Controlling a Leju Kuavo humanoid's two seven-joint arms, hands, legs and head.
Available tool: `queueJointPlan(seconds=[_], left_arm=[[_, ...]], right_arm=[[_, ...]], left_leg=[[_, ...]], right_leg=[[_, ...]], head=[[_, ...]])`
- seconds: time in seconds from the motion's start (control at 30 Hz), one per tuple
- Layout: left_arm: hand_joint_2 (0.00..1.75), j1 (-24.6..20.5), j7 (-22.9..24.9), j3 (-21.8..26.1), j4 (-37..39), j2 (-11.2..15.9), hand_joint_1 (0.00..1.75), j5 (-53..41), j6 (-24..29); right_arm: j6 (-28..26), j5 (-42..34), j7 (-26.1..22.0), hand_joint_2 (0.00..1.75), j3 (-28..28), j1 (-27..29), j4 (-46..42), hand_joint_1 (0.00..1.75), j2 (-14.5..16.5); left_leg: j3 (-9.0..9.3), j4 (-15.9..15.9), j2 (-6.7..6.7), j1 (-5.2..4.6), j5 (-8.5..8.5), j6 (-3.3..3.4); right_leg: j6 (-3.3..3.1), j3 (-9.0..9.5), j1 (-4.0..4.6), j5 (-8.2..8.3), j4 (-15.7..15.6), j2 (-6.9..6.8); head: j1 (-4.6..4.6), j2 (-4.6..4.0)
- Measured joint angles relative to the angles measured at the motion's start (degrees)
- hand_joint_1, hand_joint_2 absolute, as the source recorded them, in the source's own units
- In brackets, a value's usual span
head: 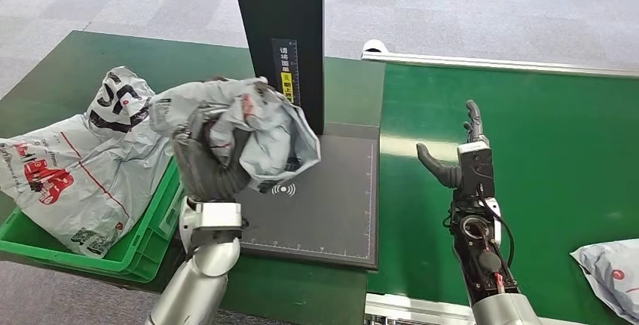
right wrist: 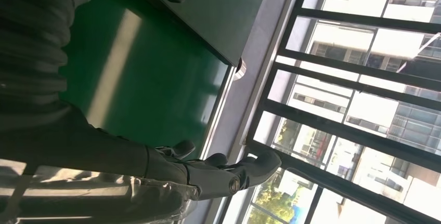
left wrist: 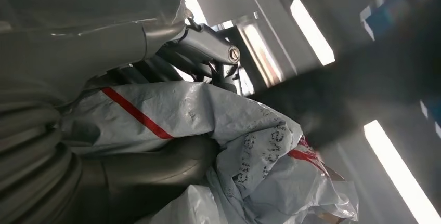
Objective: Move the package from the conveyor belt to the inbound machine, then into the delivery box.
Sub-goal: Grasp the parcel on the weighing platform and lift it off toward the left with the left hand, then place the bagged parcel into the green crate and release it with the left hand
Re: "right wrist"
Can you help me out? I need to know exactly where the green conveyor belt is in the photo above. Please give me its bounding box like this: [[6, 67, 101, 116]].
[[58, 0, 231, 161]]

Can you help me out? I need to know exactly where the dark window frame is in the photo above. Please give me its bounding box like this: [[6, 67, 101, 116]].
[[220, 0, 441, 224]]

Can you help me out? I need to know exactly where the silver conveyor side rail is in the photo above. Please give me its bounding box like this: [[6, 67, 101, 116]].
[[199, 57, 248, 161]]

